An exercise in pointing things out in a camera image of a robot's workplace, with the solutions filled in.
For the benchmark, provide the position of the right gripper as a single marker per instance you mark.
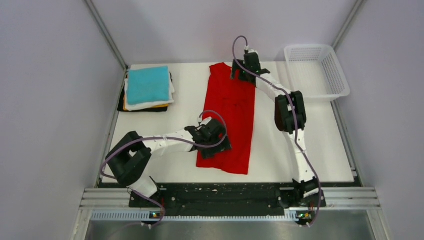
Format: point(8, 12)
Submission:
point(236, 66)

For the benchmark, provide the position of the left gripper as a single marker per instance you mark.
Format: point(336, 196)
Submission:
point(208, 153)

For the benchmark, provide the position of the red t shirt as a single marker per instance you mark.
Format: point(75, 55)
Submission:
point(234, 100)

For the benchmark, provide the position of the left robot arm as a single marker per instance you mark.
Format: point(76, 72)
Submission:
point(129, 159)

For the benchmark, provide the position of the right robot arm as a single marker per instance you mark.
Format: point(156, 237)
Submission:
point(289, 116)

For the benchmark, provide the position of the white plastic basket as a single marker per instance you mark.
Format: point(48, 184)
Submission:
point(314, 70)

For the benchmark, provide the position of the folded blue t shirt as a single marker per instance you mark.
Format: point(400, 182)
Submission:
point(148, 85)

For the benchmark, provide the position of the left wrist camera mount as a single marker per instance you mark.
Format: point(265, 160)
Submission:
point(204, 122)

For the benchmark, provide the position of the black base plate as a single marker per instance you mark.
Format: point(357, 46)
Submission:
point(227, 199)

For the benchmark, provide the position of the white cable duct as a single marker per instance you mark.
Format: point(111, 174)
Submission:
point(148, 216)

